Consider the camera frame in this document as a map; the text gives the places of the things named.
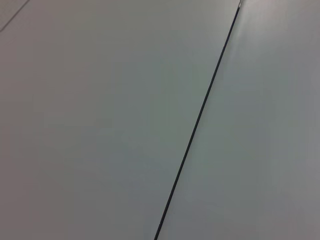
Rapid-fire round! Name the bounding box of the black wall panel seam strip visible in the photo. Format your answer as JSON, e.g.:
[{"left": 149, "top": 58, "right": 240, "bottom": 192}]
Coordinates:
[{"left": 153, "top": 0, "right": 243, "bottom": 240}]

